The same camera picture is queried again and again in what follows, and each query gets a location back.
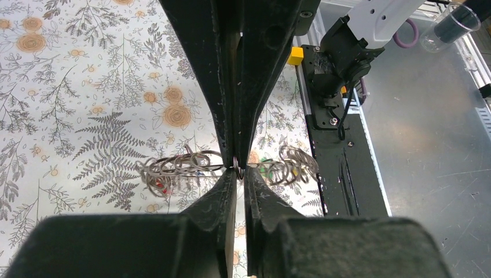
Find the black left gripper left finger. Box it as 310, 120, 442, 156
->
5, 169, 237, 277

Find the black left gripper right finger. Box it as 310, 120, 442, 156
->
244, 167, 452, 277

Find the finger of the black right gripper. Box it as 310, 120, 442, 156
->
160, 1, 232, 167
232, 0, 319, 169

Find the metal keyring chain with keys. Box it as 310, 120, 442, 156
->
136, 144, 320, 198

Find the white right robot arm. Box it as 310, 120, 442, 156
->
160, 1, 422, 173

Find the yellow cube block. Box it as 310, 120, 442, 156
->
287, 46, 304, 66

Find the floral patterned table mat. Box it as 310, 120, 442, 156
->
1, 1, 317, 277

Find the clear plastic cup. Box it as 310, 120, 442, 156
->
419, 2, 481, 53

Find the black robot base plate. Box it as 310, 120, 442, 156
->
296, 45, 391, 218

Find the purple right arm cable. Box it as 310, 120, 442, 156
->
393, 18, 420, 49

